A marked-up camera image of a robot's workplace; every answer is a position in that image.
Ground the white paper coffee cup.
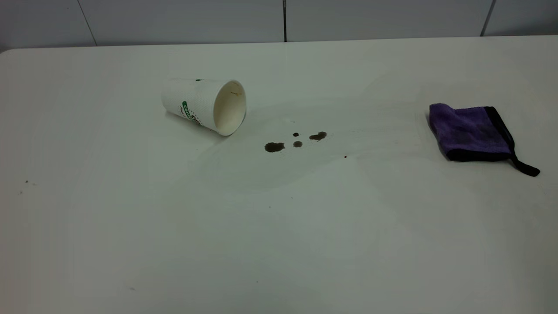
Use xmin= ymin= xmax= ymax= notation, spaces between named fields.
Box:
xmin=161 ymin=78 xmax=247 ymax=137

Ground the purple microfiber cloth black trim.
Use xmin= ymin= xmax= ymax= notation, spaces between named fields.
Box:
xmin=429 ymin=103 xmax=541 ymax=177

